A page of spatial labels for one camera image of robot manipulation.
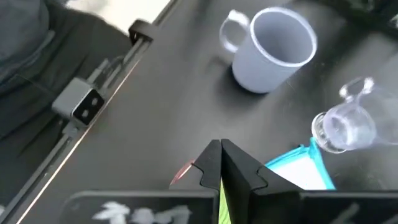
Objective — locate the black table frame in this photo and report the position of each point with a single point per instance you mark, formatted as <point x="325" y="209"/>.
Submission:
<point x="38" y="182"/>

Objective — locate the folded blue-edged cloth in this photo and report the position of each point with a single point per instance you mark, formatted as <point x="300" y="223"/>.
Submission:
<point x="298" y="174"/>

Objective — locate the grey camera box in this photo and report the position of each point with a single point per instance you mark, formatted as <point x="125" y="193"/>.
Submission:
<point x="70" y="99"/>

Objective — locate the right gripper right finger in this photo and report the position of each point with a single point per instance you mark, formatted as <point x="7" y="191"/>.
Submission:
<point x="245" y="193"/>

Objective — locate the person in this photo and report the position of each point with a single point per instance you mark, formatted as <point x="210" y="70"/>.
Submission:
<point x="25" y="37"/>

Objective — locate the clear glass mug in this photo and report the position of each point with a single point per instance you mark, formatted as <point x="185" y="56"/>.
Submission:
<point x="351" y="127"/>

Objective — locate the black rail bracket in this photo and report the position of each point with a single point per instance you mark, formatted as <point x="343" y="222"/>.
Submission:
<point x="141" y="29"/>

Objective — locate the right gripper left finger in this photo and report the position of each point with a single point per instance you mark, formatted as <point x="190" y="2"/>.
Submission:
<point x="206" y="174"/>

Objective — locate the grey plastic mug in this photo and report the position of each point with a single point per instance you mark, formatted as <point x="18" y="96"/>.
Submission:
<point x="248" y="68"/>

